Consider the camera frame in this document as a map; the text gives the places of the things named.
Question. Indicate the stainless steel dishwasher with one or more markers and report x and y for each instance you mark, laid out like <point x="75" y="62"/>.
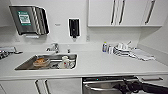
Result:
<point x="100" y="90"/>

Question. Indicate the narrow white drawer unit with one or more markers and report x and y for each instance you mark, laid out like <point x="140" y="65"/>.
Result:
<point x="153" y="79"/>

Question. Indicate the small white cup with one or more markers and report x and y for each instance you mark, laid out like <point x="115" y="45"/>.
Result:
<point x="110" y="49"/>

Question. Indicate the blue dish soap bottle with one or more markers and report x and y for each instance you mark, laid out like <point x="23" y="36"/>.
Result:
<point x="104" y="47"/>

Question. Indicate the black soap dispenser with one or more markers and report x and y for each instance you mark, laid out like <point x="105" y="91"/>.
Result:
<point x="74" y="28"/>

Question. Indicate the chrome faucet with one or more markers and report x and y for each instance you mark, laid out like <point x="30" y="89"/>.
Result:
<point x="54" y="47"/>

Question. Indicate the orange bowl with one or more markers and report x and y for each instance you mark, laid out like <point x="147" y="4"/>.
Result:
<point x="41" y="62"/>

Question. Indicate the stainless steel sink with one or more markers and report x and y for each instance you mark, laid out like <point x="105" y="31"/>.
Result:
<point x="23" y="66"/>

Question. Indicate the white two-door sink cabinet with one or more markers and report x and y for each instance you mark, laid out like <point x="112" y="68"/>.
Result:
<point x="20" y="88"/>

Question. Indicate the steel paper towel dispenser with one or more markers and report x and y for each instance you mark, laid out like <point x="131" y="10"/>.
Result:
<point x="28" y="20"/>

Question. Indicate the white wall outlet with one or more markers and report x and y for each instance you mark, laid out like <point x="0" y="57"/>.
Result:
<point x="88" y="38"/>

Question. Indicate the white wall cabinet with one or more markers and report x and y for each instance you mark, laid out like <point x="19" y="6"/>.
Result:
<point x="100" y="13"/>

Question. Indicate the small wall label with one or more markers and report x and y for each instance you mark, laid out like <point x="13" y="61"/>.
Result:
<point x="57" y="24"/>

